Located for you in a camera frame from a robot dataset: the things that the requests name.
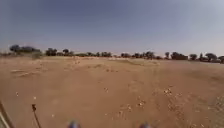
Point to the row of trees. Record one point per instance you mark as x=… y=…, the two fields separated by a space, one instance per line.
x=150 y=55

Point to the robot's own part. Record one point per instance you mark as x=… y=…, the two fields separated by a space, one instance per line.
x=73 y=125
x=145 y=125

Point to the thin dark stick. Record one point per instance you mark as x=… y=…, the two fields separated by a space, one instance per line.
x=35 y=116

